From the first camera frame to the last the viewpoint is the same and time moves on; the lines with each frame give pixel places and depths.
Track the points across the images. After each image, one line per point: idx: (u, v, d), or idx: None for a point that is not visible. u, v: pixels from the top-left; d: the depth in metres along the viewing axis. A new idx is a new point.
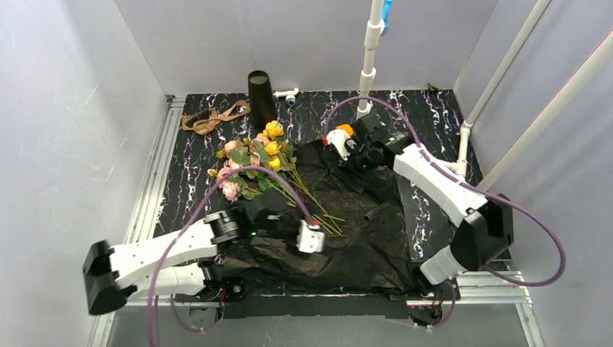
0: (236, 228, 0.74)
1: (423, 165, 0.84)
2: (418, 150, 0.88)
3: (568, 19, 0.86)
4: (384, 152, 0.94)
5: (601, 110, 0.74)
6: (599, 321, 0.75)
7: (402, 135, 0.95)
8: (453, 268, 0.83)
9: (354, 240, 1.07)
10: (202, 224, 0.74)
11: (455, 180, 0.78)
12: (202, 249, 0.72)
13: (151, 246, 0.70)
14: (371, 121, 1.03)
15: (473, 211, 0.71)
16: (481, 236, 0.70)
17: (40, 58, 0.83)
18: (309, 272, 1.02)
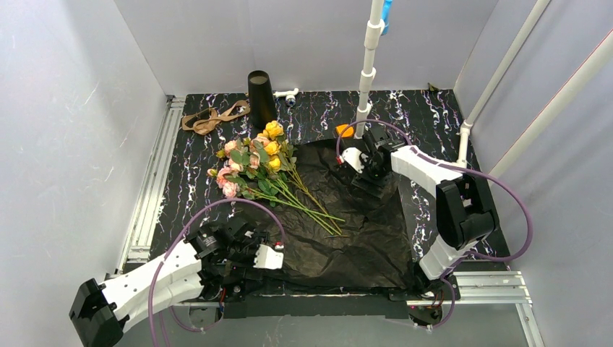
0: (215, 242, 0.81)
1: (411, 157, 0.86)
2: (409, 148, 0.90)
3: (568, 19, 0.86)
4: (384, 155, 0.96)
5: (600, 110, 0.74)
6: (600, 321, 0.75)
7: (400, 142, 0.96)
8: (444, 256, 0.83)
9: (353, 241, 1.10)
10: (183, 244, 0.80)
11: (434, 163, 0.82)
12: (189, 266, 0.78)
13: (142, 274, 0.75)
14: (378, 133, 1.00)
15: (449, 182, 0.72)
16: (456, 207, 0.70)
17: (40, 58, 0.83)
18: (309, 272, 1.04)
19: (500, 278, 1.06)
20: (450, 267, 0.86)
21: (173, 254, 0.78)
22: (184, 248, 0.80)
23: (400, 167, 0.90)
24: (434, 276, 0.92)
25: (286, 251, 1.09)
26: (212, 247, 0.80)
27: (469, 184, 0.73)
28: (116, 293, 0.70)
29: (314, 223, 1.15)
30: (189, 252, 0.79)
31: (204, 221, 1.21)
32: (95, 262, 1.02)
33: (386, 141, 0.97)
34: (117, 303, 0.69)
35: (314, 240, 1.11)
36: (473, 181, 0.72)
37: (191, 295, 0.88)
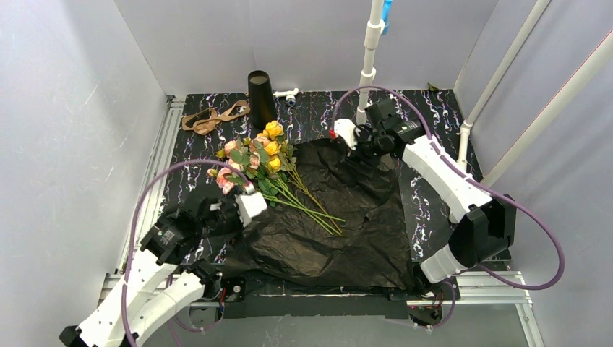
0: (176, 233, 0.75)
1: (432, 157, 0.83)
2: (431, 142, 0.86)
3: (568, 19, 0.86)
4: (395, 141, 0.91)
5: (600, 110, 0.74)
6: (600, 321, 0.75)
7: (415, 125, 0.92)
8: (452, 268, 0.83)
9: (353, 241, 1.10)
10: (141, 254, 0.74)
11: (463, 176, 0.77)
12: (155, 275, 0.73)
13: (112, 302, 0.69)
14: (385, 108, 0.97)
15: (477, 208, 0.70)
16: (481, 236, 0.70)
17: (39, 58, 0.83)
18: (309, 272, 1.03)
19: (501, 278, 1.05)
20: (452, 273, 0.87)
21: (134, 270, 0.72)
22: (144, 258, 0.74)
23: (414, 161, 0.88)
24: (434, 280, 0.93)
25: (285, 252, 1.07)
26: (173, 239, 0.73)
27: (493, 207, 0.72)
28: (94, 334, 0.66)
29: (314, 223, 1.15)
30: (152, 260, 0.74)
31: None
32: (95, 262, 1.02)
33: (398, 126, 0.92)
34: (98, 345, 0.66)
35: (314, 240, 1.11)
36: (500, 207, 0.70)
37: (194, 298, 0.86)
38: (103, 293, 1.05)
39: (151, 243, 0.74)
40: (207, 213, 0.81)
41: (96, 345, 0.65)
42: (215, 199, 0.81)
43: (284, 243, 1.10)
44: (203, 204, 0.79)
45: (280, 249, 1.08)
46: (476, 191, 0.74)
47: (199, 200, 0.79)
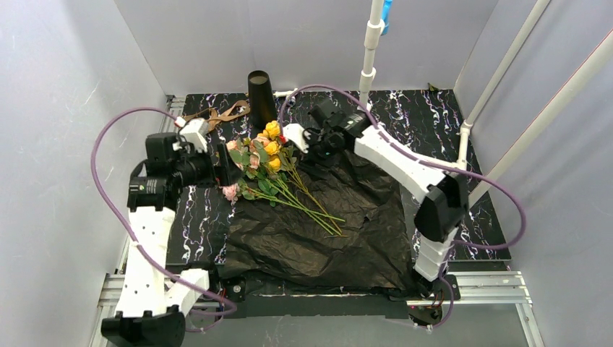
0: (158, 181, 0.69)
1: (384, 147, 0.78)
2: (377, 131, 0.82)
3: (568, 19, 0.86)
4: (344, 137, 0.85)
5: (600, 109, 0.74)
6: (601, 321, 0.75)
7: (361, 117, 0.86)
8: (434, 251, 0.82)
9: (353, 241, 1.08)
10: (134, 214, 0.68)
11: (415, 159, 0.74)
12: (162, 225, 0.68)
13: (134, 271, 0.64)
14: (328, 106, 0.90)
15: (434, 187, 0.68)
16: (442, 211, 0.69)
17: (39, 57, 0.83)
18: (309, 272, 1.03)
19: (500, 278, 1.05)
20: (443, 262, 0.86)
21: (138, 229, 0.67)
22: (140, 215, 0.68)
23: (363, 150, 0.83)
24: (433, 277, 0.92)
25: (285, 252, 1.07)
26: (159, 187, 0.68)
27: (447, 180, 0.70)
28: (140, 301, 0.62)
29: (314, 223, 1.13)
30: (149, 212, 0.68)
31: (204, 221, 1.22)
32: (95, 262, 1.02)
33: (344, 121, 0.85)
34: (152, 308, 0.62)
35: (314, 240, 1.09)
36: (455, 181, 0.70)
37: (204, 286, 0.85)
38: (103, 293, 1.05)
39: (138, 199, 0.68)
40: (173, 153, 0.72)
41: (151, 309, 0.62)
42: (173, 136, 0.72)
43: (284, 243, 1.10)
44: (166, 144, 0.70)
45: (280, 249, 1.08)
46: (434, 172, 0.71)
47: (154, 143, 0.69)
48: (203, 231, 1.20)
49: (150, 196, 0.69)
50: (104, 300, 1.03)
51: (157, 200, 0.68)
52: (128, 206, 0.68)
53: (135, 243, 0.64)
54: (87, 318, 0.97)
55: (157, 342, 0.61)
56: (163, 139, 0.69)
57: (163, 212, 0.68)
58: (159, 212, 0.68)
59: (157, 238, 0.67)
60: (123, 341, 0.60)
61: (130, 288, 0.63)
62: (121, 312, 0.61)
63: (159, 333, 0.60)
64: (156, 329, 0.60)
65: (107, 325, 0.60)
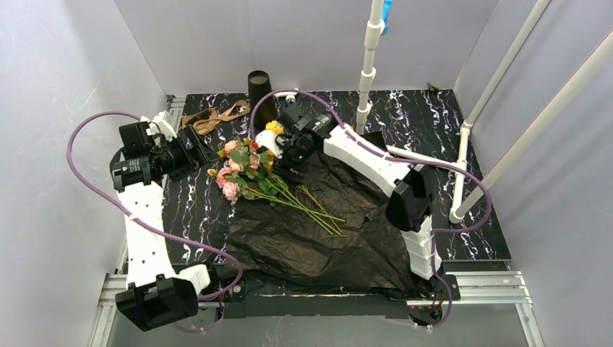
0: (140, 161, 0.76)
1: (351, 145, 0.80)
2: (344, 131, 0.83)
3: (569, 19, 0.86)
4: (314, 137, 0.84)
5: (601, 110, 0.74)
6: (601, 320, 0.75)
7: (327, 117, 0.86)
8: (416, 243, 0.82)
9: (353, 240, 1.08)
10: (123, 194, 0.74)
11: (381, 155, 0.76)
12: (152, 196, 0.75)
13: (136, 242, 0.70)
14: (296, 111, 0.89)
15: (400, 182, 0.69)
16: (410, 204, 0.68)
17: (38, 57, 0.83)
18: (309, 272, 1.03)
19: (500, 278, 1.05)
20: (432, 254, 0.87)
21: (132, 206, 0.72)
22: (129, 194, 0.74)
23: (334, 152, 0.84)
24: (429, 275, 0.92)
25: (285, 251, 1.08)
26: (142, 163, 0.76)
27: (412, 173, 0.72)
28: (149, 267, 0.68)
29: (314, 223, 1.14)
30: (139, 189, 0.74)
31: (203, 221, 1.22)
32: (96, 262, 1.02)
33: (310, 121, 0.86)
34: (164, 272, 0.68)
35: (314, 240, 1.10)
36: (418, 173, 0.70)
37: (205, 279, 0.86)
38: (104, 293, 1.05)
39: (124, 179, 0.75)
40: (147, 137, 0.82)
41: (162, 273, 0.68)
42: (144, 123, 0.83)
43: (284, 244, 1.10)
44: (142, 129, 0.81)
45: (280, 249, 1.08)
46: (399, 166, 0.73)
47: (128, 129, 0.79)
48: (203, 231, 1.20)
49: (135, 176, 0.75)
50: (104, 300, 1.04)
51: (142, 176, 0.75)
52: (116, 188, 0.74)
53: (131, 216, 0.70)
54: (87, 318, 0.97)
55: (175, 308, 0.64)
56: (136, 125, 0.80)
57: (152, 187, 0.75)
58: (147, 186, 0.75)
59: (153, 210, 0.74)
60: (139, 310, 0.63)
61: (137, 260, 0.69)
62: (134, 283, 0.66)
63: (177, 300, 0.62)
64: (172, 296, 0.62)
65: (121, 298, 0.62)
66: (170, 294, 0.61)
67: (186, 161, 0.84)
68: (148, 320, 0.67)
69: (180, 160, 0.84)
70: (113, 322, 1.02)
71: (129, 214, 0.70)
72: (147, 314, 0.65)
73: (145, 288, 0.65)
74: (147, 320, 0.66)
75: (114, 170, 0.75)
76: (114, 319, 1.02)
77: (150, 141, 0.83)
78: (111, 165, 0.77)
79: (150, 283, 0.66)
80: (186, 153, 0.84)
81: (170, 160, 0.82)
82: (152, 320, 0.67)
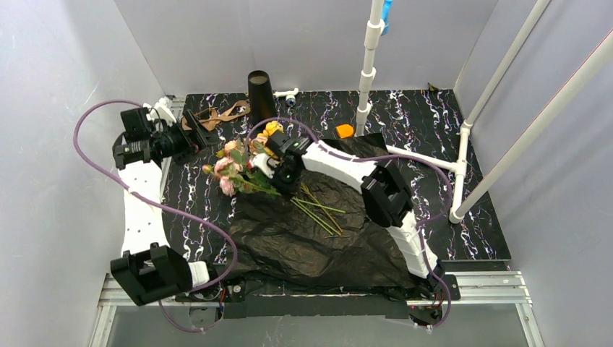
0: (141, 143, 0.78)
1: (326, 156, 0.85)
2: (317, 146, 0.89)
3: (568, 19, 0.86)
4: (294, 157, 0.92)
5: (600, 110, 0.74)
6: (601, 320, 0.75)
7: (303, 139, 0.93)
8: (403, 239, 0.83)
9: (353, 241, 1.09)
10: (124, 170, 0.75)
11: (348, 159, 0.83)
12: (152, 177, 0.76)
13: (134, 213, 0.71)
14: (279, 136, 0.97)
15: (369, 178, 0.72)
16: (383, 199, 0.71)
17: (39, 57, 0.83)
18: (309, 273, 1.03)
19: (500, 278, 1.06)
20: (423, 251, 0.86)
21: (131, 181, 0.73)
22: (131, 172, 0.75)
23: (313, 166, 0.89)
24: (425, 272, 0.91)
25: (285, 252, 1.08)
26: (143, 144, 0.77)
27: (382, 172, 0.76)
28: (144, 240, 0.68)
29: (314, 223, 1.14)
30: (139, 167, 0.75)
31: (203, 221, 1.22)
32: (96, 262, 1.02)
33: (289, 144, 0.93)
34: (159, 241, 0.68)
35: (314, 241, 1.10)
36: (386, 168, 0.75)
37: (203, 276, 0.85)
38: (103, 293, 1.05)
39: (126, 158, 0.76)
40: (147, 122, 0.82)
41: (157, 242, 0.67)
42: (144, 108, 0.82)
43: (284, 244, 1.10)
44: (141, 114, 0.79)
45: (281, 249, 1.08)
46: (367, 165, 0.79)
47: (129, 114, 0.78)
48: (203, 231, 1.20)
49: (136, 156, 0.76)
50: (104, 300, 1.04)
51: (142, 156, 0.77)
52: (117, 165, 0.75)
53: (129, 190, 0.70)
54: (87, 318, 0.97)
55: (170, 277, 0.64)
56: (135, 109, 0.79)
57: (150, 166, 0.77)
58: (147, 165, 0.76)
59: (152, 186, 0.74)
60: (134, 280, 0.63)
61: (133, 230, 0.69)
62: (129, 251, 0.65)
63: (171, 269, 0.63)
64: (167, 264, 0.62)
65: (116, 266, 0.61)
66: (165, 263, 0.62)
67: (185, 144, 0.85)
68: (142, 293, 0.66)
69: (180, 144, 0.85)
70: (113, 322, 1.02)
71: (126, 187, 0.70)
72: (141, 285, 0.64)
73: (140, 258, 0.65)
74: (141, 293, 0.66)
75: (115, 152, 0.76)
76: (114, 319, 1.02)
77: (150, 126, 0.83)
78: (113, 147, 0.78)
79: (145, 251, 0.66)
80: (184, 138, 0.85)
81: (170, 143, 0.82)
82: (147, 293, 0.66)
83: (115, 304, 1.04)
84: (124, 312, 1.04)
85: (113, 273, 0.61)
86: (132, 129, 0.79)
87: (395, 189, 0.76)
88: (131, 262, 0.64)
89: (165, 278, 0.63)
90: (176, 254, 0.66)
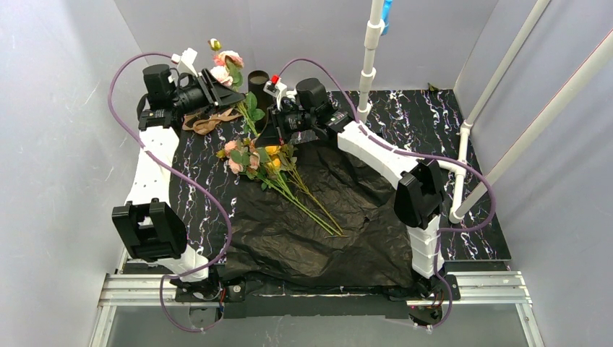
0: (165, 110, 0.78)
1: (363, 139, 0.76)
2: (358, 126, 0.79)
3: (569, 19, 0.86)
4: (327, 132, 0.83)
5: (600, 110, 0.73)
6: (601, 321, 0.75)
7: (342, 114, 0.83)
8: (421, 241, 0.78)
9: (353, 241, 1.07)
10: (144, 133, 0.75)
11: (390, 148, 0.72)
12: (168, 140, 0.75)
13: (144, 170, 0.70)
14: (321, 95, 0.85)
15: (408, 174, 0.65)
16: (418, 197, 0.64)
17: (39, 58, 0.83)
18: (309, 273, 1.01)
19: (500, 278, 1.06)
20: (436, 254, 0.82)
21: (147, 142, 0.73)
22: (155, 132, 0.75)
23: (346, 147, 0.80)
24: (430, 273, 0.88)
25: (285, 252, 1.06)
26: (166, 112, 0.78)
27: (421, 169, 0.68)
28: (144, 194, 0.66)
29: (314, 223, 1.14)
30: (158, 130, 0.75)
31: (203, 221, 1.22)
32: (95, 263, 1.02)
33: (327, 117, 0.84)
34: (160, 197, 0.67)
35: (314, 240, 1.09)
36: (427, 167, 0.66)
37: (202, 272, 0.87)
38: (103, 293, 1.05)
39: (148, 123, 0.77)
40: (169, 87, 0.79)
41: (157, 196, 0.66)
42: (167, 71, 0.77)
43: (284, 244, 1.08)
44: (163, 79, 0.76)
45: (280, 249, 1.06)
46: (407, 160, 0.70)
47: (152, 79, 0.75)
48: (203, 231, 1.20)
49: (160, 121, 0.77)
50: (104, 300, 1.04)
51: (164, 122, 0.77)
52: (139, 128, 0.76)
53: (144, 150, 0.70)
54: (87, 319, 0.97)
55: (165, 236, 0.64)
56: (157, 74, 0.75)
57: (168, 131, 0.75)
58: (167, 130, 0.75)
59: (166, 149, 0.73)
60: (131, 230, 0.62)
61: (139, 183, 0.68)
62: (131, 201, 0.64)
63: (167, 226, 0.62)
64: (163, 222, 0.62)
65: (117, 212, 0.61)
66: (163, 220, 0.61)
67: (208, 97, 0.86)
68: (137, 246, 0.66)
69: (200, 100, 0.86)
70: (113, 322, 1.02)
71: (142, 146, 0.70)
72: (137, 238, 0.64)
73: (141, 211, 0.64)
74: (136, 246, 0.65)
75: (142, 116, 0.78)
76: (114, 319, 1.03)
77: (172, 89, 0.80)
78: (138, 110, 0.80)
79: (146, 203, 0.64)
80: (205, 93, 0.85)
81: (192, 101, 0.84)
82: (142, 246, 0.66)
83: (115, 304, 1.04)
84: (125, 311, 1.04)
85: (113, 216, 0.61)
86: (154, 93, 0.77)
87: (431, 189, 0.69)
88: (132, 212, 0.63)
89: (160, 235, 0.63)
90: (174, 213, 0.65)
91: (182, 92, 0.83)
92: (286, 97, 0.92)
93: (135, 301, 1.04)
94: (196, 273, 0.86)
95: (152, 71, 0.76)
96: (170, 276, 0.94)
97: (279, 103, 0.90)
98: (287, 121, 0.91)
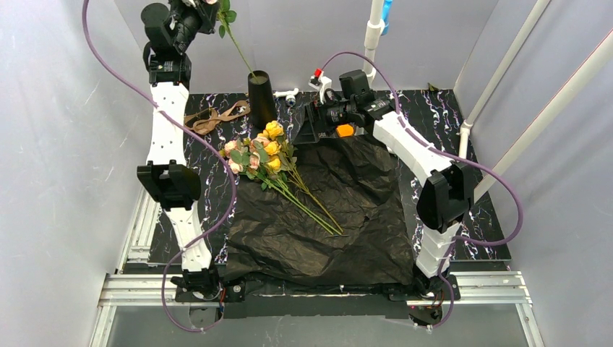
0: (174, 63, 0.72)
1: (400, 132, 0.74)
2: (397, 118, 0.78)
3: (568, 19, 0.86)
4: (365, 118, 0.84)
5: (600, 110, 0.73)
6: (601, 322, 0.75)
7: (384, 103, 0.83)
8: (434, 243, 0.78)
9: (353, 240, 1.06)
10: (156, 89, 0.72)
11: (426, 145, 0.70)
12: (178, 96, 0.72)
13: (158, 131, 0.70)
14: (362, 82, 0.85)
15: (438, 173, 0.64)
16: (442, 199, 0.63)
17: (40, 58, 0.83)
18: (309, 273, 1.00)
19: (500, 278, 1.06)
20: (445, 257, 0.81)
21: (159, 100, 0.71)
22: (165, 88, 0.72)
23: (382, 135, 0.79)
24: (432, 273, 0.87)
25: (285, 252, 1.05)
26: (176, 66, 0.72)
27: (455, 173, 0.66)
28: (160, 155, 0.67)
29: (314, 223, 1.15)
30: (168, 87, 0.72)
31: (203, 221, 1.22)
32: (95, 263, 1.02)
33: (367, 106, 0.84)
34: (176, 159, 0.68)
35: (314, 240, 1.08)
36: (460, 170, 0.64)
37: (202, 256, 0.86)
38: (103, 293, 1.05)
39: (157, 76, 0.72)
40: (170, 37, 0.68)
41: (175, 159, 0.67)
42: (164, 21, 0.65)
43: (284, 244, 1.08)
44: (165, 30, 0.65)
45: (280, 249, 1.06)
46: (443, 160, 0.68)
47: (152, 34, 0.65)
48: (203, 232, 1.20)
49: (168, 75, 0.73)
50: (104, 300, 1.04)
51: (174, 76, 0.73)
52: (150, 82, 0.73)
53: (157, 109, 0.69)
54: (86, 319, 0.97)
55: (183, 189, 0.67)
56: (159, 27, 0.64)
57: (179, 87, 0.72)
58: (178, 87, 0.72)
59: (177, 107, 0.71)
60: (155, 184, 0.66)
61: (157, 145, 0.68)
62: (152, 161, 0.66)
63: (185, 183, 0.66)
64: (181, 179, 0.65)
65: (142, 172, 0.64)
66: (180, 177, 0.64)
67: (203, 22, 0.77)
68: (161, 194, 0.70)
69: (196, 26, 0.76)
70: (113, 322, 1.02)
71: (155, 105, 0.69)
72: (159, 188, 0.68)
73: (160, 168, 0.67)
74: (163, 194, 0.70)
75: (149, 68, 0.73)
76: (114, 319, 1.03)
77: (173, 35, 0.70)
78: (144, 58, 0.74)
79: (164, 165, 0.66)
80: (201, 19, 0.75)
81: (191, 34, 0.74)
82: (167, 193, 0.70)
83: (115, 304, 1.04)
84: (124, 311, 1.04)
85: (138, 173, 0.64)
86: (158, 45, 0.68)
87: (460, 195, 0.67)
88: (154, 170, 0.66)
89: (181, 189, 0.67)
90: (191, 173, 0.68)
91: (177, 22, 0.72)
92: (329, 90, 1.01)
93: (134, 301, 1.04)
94: (196, 255, 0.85)
95: (151, 22, 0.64)
96: (170, 277, 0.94)
97: (323, 95, 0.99)
98: (329, 113, 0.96)
